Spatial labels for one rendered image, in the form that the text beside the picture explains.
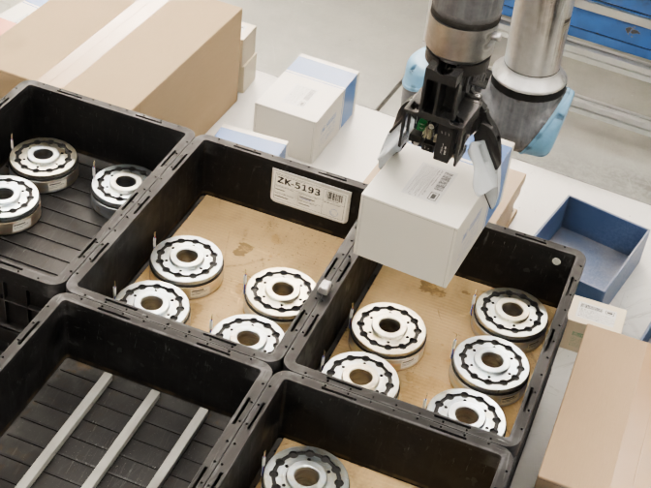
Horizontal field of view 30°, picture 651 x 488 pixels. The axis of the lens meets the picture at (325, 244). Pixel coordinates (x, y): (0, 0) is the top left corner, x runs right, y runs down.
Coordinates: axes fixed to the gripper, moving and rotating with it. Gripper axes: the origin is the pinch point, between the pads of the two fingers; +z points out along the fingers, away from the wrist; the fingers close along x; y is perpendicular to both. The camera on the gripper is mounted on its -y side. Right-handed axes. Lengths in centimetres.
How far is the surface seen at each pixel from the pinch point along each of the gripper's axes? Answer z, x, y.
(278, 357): 18.2, -10.3, 19.3
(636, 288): 42, 24, -47
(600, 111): 100, -9, -191
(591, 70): 114, -21, -235
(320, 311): 18.3, -9.6, 9.2
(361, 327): 25.5, -6.1, 1.9
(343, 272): 19.8, -10.8, -0.7
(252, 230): 28.5, -29.9, -11.5
